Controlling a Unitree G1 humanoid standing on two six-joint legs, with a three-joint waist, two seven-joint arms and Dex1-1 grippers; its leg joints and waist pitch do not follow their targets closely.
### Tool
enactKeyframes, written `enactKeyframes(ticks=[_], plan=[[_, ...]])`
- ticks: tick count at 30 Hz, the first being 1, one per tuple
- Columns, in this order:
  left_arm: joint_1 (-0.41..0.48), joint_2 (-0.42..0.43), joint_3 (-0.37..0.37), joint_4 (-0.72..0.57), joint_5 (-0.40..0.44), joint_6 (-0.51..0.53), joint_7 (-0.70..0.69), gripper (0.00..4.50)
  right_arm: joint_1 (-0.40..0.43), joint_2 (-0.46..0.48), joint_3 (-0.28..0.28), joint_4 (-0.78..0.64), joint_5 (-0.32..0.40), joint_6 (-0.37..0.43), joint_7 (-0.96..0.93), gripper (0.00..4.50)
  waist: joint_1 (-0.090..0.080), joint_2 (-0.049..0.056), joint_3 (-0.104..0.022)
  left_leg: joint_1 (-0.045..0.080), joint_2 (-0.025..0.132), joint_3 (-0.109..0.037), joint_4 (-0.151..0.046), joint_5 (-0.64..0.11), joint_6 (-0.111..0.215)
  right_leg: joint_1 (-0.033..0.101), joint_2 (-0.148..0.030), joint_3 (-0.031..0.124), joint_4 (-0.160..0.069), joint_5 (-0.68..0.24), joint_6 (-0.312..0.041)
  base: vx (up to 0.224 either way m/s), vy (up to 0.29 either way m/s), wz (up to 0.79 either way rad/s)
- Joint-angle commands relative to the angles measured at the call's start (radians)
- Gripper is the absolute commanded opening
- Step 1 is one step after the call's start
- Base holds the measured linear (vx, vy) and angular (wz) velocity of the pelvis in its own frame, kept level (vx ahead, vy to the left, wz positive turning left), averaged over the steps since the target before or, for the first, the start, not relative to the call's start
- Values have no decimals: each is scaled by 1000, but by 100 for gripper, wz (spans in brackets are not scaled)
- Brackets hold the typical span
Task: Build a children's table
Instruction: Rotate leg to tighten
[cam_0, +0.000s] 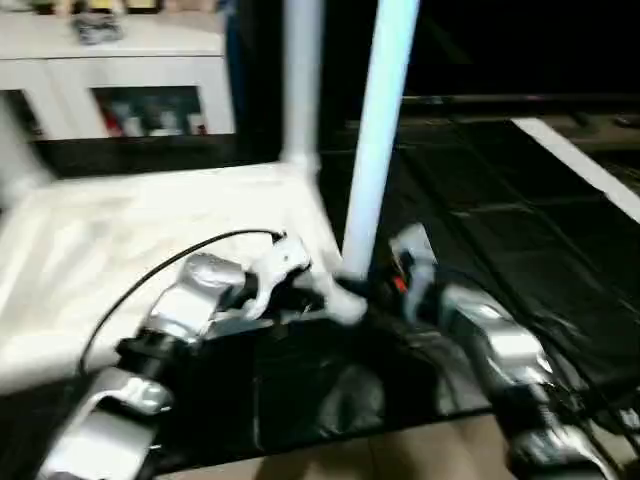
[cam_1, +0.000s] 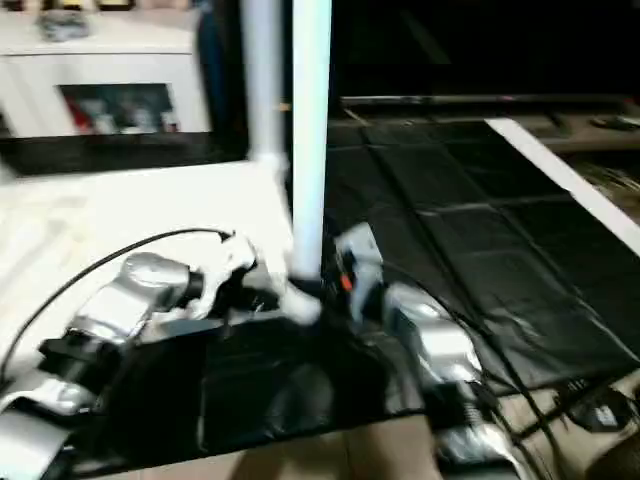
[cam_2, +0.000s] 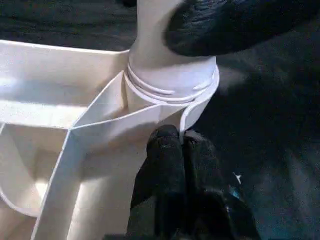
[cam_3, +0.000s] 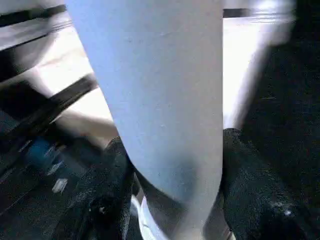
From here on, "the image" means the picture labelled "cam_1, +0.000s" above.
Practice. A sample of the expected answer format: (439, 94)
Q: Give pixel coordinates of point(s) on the white flat board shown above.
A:
(565, 180)

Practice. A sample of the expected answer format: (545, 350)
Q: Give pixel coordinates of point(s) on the black work mat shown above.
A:
(480, 270)

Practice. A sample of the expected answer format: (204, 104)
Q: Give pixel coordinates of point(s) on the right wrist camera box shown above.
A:
(356, 250)

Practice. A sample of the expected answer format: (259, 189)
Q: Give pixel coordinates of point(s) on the small silver ornament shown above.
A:
(65, 25)

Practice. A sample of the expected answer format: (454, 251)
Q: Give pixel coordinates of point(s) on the red bottle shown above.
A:
(78, 116)

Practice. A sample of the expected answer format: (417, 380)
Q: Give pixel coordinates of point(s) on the white glass-door cabinet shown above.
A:
(110, 65)

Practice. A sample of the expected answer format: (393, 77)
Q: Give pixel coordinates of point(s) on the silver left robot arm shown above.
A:
(100, 340)

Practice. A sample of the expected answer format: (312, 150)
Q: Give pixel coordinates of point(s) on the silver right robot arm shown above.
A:
(440, 360)

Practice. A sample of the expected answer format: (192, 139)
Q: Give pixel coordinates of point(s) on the white plastic table leg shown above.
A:
(310, 130)
(262, 80)

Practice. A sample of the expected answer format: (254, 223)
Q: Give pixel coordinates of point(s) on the white plastic table top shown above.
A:
(130, 215)

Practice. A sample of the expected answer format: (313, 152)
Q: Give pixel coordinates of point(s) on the small black device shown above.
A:
(615, 122)

